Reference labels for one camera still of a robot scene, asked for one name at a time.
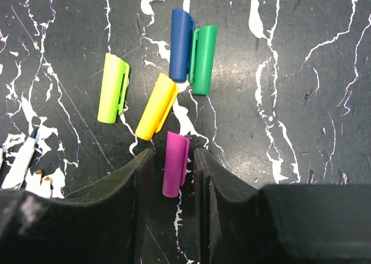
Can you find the blue pen cap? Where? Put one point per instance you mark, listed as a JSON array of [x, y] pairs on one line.
[[182, 28]]

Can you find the magenta pen cap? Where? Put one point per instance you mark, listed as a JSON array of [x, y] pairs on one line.
[[177, 149]]

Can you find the blue tipped white pen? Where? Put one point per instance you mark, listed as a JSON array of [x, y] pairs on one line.
[[16, 175]]

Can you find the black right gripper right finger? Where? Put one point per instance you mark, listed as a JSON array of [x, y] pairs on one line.
[[302, 223]]

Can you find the lime green pen cap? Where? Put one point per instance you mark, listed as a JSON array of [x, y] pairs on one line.
[[113, 88]]

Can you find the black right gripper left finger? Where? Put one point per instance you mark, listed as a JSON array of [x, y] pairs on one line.
[[103, 222]]

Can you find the yellow tipped white pen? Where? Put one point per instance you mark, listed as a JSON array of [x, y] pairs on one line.
[[34, 184]]

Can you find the yellow pen cap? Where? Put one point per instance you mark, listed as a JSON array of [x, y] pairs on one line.
[[158, 107]]

